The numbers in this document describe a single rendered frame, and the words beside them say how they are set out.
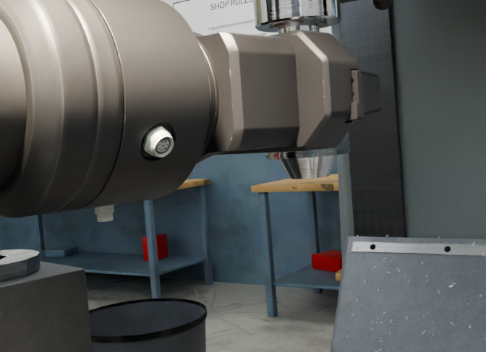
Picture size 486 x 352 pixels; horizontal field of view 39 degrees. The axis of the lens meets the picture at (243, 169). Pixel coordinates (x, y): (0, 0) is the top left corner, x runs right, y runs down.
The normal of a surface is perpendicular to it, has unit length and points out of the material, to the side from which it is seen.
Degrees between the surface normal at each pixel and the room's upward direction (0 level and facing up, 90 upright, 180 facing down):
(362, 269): 64
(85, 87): 90
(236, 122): 89
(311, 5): 90
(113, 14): 50
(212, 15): 90
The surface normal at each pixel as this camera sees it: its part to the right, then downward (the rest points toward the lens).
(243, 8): -0.56, 0.09
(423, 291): -0.54, -0.36
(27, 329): 0.70, -0.02
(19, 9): -0.19, -0.46
